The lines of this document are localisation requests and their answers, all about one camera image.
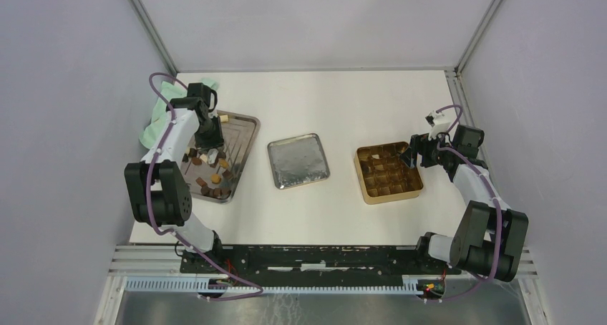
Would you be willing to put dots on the metal chocolate tray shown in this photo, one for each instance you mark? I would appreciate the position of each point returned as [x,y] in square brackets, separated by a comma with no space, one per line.
[239,132]

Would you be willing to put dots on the silver box lid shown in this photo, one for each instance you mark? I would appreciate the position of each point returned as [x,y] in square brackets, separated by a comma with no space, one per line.
[297,161]

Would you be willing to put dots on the green patterned cloth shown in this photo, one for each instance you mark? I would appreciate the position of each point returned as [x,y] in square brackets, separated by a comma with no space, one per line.
[159,119]

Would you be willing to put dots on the metal serving tongs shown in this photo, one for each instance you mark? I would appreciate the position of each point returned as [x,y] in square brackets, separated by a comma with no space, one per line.
[213,157]

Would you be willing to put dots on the gold chocolate box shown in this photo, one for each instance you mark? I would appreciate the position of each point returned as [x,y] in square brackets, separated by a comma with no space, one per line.
[386,179]

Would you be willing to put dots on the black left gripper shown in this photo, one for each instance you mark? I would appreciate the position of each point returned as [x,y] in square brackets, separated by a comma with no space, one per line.
[217,139]

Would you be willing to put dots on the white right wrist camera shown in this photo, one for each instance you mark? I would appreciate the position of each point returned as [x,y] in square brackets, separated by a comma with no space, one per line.
[438,123]

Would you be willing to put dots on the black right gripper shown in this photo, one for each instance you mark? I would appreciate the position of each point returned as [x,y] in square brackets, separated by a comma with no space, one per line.
[420,143]

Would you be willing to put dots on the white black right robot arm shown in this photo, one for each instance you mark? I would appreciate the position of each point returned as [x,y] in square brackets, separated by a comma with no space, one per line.
[489,240]

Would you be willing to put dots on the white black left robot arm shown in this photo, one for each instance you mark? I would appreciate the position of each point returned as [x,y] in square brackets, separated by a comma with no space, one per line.
[159,195]

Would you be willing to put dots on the caramel round chocolate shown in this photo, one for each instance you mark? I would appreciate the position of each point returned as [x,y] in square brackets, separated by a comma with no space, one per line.
[215,178]

